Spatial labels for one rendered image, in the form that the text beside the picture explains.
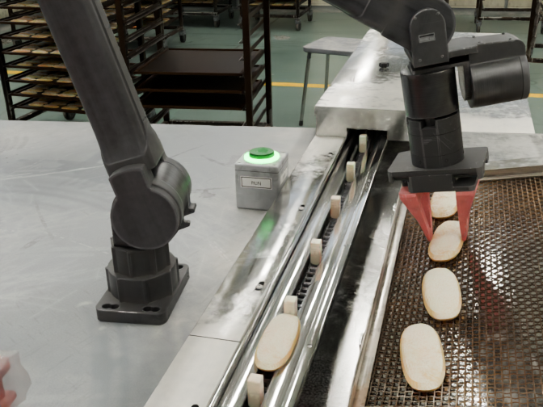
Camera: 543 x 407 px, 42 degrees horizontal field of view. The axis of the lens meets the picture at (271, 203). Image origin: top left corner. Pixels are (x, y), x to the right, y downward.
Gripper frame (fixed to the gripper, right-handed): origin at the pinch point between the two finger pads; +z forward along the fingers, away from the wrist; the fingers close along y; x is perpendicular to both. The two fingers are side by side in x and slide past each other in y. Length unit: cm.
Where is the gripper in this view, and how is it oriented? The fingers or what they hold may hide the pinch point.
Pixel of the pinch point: (446, 232)
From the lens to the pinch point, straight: 84.2
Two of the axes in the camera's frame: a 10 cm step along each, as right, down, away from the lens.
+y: -9.1, 0.3, 4.2
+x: -3.7, 4.1, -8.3
